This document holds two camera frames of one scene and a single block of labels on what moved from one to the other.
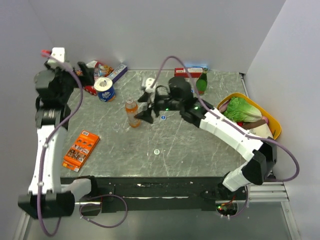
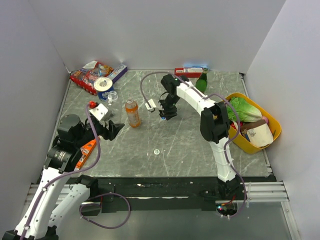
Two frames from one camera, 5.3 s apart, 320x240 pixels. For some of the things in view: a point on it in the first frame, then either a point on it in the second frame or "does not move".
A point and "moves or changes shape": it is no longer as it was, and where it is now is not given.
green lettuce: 239,110 does not move
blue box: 196,66 does not move
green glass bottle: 201,83 does not move
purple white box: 121,70 does not move
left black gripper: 88,78 → 113,129
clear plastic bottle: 116,127 moves or changes shape
